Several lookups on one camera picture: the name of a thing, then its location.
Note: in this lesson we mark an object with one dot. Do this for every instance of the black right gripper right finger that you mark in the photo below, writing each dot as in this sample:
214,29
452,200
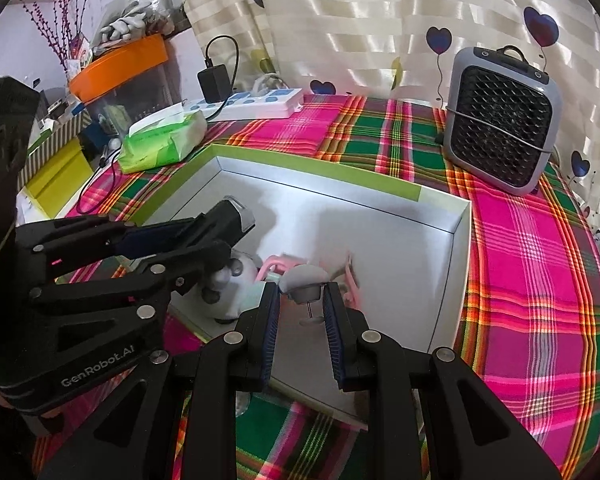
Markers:
429,414

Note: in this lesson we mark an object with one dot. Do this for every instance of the orange storage bin lid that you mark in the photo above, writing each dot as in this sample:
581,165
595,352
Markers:
117,67

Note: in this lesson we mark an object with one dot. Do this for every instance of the pink green clip case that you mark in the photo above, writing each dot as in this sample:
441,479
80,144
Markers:
275,266

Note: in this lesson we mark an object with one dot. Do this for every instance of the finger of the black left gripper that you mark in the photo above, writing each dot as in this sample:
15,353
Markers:
152,282
99,236

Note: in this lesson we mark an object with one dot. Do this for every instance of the white blue power strip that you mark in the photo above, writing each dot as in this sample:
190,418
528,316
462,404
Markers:
278,103

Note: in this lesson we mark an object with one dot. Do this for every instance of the clear plastic storage bin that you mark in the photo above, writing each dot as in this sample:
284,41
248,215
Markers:
134,100

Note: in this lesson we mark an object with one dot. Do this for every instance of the heart pattern curtain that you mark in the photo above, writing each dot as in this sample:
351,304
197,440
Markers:
404,49

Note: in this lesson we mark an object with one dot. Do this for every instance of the white mushroom shaped plug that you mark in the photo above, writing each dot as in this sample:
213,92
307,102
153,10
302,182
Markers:
303,284

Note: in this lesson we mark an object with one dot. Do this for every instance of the yellow box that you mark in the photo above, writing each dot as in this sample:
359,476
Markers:
59,179

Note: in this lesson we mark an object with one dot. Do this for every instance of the pink nail clipper case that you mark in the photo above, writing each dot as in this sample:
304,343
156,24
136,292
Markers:
348,285

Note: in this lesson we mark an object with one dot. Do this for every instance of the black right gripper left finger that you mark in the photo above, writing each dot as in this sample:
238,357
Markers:
176,410

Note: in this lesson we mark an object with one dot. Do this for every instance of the grey mini heater fan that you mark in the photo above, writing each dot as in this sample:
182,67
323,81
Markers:
502,118

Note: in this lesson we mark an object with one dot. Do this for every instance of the purple dried flower branches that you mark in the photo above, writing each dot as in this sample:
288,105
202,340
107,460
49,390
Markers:
62,32

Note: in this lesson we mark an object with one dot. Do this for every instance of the black power adapter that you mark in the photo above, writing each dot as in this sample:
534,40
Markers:
215,83

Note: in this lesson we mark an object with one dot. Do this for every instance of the green white cardboard box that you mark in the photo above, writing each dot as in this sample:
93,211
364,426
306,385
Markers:
410,244

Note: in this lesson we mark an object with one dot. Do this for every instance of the white panda round gadget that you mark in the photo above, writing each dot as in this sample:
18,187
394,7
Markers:
222,295

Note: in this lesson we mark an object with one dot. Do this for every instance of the plaid tablecloth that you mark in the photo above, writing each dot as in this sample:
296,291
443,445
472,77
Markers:
531,321

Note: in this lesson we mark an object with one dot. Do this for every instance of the striped box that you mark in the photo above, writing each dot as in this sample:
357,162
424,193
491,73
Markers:
49,143

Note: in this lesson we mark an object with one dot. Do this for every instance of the green tissue pack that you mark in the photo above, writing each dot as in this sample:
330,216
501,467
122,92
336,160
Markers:
162,139

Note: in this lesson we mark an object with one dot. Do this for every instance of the black rectangular device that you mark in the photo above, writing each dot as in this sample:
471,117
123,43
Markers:
227,221

